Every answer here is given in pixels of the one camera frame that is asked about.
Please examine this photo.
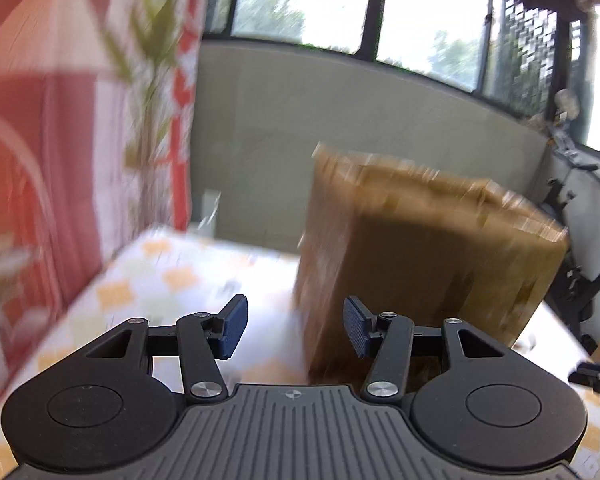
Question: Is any black exercise bike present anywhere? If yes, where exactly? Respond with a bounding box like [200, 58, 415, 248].
[536, 123, 600, 356]

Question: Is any brown cardboard box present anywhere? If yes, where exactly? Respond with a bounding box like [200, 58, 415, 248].
[294, 145, 568, 385]

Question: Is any floral checkered tablecloth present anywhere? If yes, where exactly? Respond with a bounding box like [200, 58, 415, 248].
[0, 229, 600, 479]

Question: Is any red patterned curtain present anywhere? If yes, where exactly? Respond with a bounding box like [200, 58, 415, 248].
[0, 0, 207, 397]

